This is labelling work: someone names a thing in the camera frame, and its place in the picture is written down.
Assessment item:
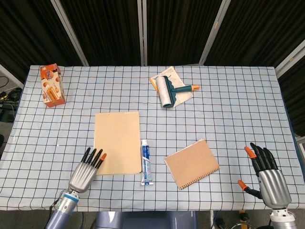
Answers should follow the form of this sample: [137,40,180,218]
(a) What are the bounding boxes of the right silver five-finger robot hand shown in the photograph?
[237,142,293,210]

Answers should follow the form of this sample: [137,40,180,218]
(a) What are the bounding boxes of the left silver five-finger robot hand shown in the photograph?
[68,147,107,193]

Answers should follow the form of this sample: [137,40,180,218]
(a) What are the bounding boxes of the large tan lined notepad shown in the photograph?
[93,111,142,176]

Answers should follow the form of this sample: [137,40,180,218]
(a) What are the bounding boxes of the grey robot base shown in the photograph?
[95,210,198,229]

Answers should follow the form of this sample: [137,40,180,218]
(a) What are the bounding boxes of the brown spiral-bound notebook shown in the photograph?
[163,139,220,191]

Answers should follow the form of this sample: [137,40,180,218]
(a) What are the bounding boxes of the blue white toothpaste tube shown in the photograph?
[140,139,154,186]

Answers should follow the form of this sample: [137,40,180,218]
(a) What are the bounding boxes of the blue checkered tablecloth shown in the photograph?
[0,64,301,212]

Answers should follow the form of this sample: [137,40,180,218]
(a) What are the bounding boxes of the orange snack box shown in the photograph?
[39,63,67,108]

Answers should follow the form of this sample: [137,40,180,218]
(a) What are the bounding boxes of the yellow flat card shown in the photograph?
[149,77,159,92]

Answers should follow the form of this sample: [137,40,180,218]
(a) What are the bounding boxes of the teal lint roller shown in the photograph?
[155,75,200,110]

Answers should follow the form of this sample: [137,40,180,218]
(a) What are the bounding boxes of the cream paper booklet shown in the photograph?
[149,66,194,108]

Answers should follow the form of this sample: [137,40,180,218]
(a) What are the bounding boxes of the black cable with yellow plug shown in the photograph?
[213,209,252,229]

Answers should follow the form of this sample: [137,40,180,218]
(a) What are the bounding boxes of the dark partition panel white frame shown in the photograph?
[0,0,89,83]
[277,46,305,136]
[199,0,305,69]
[58,0,143,67]
[142,0,231,66]

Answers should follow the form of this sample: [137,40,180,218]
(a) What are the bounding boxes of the black cable bundle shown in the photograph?
[0,75,24,122]

